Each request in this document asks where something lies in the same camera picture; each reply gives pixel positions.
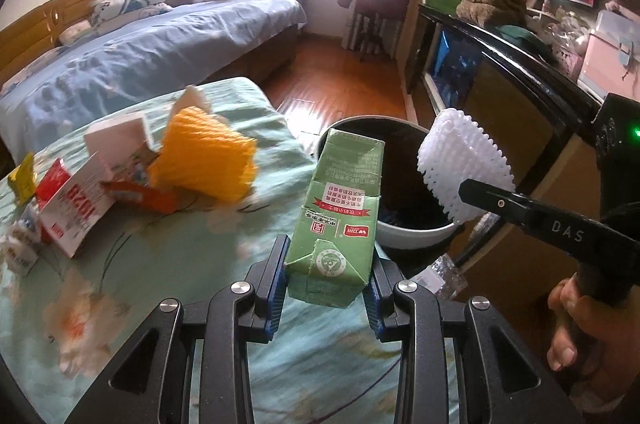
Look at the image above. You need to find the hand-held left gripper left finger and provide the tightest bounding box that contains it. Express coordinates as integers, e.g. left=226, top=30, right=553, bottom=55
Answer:
left=65, top=234, right=292, bottom=424

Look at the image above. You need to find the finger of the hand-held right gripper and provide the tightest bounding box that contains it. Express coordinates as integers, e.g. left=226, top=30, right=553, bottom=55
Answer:
left=458, top=178, right=538, bottom=230

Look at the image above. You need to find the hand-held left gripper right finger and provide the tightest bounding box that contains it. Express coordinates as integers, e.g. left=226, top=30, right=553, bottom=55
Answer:
left=364, top=254, right=586, bottom=424

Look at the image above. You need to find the white foam fruit net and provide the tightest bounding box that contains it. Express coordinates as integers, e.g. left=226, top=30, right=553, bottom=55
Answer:
left=417, top=108, right=516, bottom=225

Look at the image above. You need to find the green drink carton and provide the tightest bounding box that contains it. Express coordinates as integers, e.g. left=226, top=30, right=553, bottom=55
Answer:
left=284, top=127, right=386, bottom=310

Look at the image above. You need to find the white bin with black bag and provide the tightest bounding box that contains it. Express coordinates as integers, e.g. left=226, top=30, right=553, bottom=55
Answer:
left=316, top=115, right=463, bottom=250

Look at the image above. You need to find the yellow wrapper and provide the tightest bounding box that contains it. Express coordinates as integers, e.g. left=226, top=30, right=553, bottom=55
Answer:
left=9, top=153, right=37, bottom=205

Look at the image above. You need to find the person's right hand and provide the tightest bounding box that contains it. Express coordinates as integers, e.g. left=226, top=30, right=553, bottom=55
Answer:
left=547, top=277, right=640, bottom=412

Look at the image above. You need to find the clear plastic wrapper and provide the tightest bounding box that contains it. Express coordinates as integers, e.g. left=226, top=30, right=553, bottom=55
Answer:
left=412, top=254, right=468, bottom=300

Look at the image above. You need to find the black glass cabinet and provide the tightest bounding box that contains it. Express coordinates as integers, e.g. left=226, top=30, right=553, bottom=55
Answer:
left=405, top=2, right=640, bottom=275

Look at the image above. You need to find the orange foam fruit net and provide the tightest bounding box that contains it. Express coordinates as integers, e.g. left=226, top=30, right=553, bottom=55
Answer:
left=147, top=104, right=258, bottom=205

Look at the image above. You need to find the orange red snack packet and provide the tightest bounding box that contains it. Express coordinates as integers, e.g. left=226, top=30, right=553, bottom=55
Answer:
left=102, top=181, right=178, bottom=214

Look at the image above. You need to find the dark green cloth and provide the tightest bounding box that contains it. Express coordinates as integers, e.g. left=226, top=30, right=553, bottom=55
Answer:
left=495, top=24, right=548, bottom=55

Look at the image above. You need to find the clear plastic bag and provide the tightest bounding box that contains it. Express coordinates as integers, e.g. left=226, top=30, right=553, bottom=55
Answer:
left=542, top=12, right=593, bottom=75

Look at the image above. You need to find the pink storage box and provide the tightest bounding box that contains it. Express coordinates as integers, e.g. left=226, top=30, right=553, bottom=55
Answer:
left=577, top=12, right=640, bottom=100

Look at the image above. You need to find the brown fluffy cloth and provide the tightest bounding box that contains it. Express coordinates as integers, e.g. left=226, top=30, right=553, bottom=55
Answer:
left=456, top=0, right=531, bottom=30

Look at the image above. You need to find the red and white carton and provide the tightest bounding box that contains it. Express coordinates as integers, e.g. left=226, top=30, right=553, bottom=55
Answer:
left=35, top=151, right=118, bottom=257

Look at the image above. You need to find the white printed cardboard box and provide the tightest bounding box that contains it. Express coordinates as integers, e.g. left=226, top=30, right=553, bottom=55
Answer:
left=84, top=111, right=161, bottom=185

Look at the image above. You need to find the bed with blue sheet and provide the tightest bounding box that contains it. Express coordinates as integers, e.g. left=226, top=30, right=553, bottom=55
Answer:
left=0, top=0, right=307, bottom=155

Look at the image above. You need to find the small white blue packet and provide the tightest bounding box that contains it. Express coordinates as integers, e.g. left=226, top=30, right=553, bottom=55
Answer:
left=0, top=204, right=41, bottom=275

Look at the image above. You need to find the panda print pillow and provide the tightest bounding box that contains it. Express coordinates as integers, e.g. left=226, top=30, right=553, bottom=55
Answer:
left=90, top=0, right=171, bottom=25

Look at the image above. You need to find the small white pillow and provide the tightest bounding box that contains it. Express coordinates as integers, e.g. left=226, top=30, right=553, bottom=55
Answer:
left=57, top=22, right=96, bottom=45

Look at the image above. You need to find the wooden headboard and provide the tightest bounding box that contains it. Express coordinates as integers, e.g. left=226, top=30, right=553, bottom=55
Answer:
left=0, top=0, right=151, bottom=80

